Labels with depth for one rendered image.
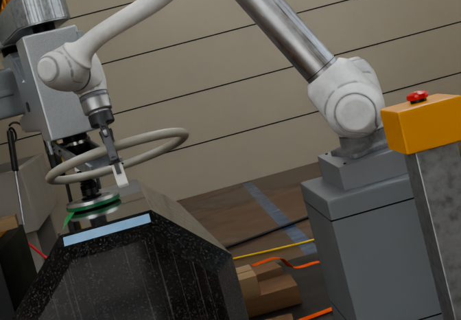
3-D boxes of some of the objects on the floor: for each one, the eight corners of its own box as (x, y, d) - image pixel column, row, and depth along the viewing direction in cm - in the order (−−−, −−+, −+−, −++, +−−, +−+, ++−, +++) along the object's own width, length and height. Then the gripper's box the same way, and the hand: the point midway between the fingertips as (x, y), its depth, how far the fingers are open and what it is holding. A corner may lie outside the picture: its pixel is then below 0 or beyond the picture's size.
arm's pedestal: (478, 369, 282) (425, 144, 273) (549, 430, 232) (487, 158, 224) (339, 410, 278) (281, 184, 270) (382, 483, 228) (312, 208, 220)
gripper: (108, 103, 241) (134, 179, 239) (113, 113, 258) (137, 185, 255) (84, 111, 241) (109, 187, 238) (90, 121, 257) (114, 192, 255)
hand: (120, 176), depth 247 cm, fingers closed on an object, 4 cm apart
